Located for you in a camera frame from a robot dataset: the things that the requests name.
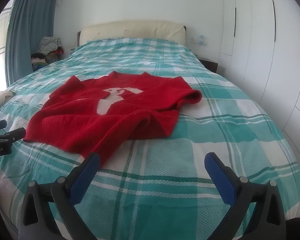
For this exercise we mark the cream padded headboard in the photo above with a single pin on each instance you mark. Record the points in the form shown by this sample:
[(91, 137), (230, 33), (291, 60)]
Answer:
[(132, 31)]

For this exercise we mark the patterned pillow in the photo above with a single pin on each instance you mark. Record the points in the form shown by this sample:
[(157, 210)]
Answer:
[(0, 97)]

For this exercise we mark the white wardrobe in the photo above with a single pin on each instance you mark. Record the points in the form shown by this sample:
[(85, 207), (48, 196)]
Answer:
[(267, 55)]

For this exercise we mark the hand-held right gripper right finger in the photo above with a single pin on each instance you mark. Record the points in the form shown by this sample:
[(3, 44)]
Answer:
[(220, 175)]

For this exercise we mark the wall socket with blue plug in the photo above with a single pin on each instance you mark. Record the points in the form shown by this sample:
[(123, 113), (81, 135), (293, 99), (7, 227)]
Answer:
[(200, 40)]

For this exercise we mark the red knit sweater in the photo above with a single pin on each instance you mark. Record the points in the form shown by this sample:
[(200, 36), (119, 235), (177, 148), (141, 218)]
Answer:
[(110, 110)]

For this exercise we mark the bed with teal plaid cover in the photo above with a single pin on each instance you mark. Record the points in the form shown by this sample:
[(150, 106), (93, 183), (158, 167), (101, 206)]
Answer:
[(165, 155)]

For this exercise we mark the pile of clothes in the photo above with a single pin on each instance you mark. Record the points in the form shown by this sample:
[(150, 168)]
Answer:
[(46, 52)]

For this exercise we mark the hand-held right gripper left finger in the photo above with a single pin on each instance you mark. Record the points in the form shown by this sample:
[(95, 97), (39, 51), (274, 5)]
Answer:
[(86, 171)]

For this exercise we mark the blue curtain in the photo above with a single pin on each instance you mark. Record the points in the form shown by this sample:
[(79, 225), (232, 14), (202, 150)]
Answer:
[(27, 30)]

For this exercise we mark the dark wooden nightstand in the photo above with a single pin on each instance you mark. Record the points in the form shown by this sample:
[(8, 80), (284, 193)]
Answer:
[(210, 64)]

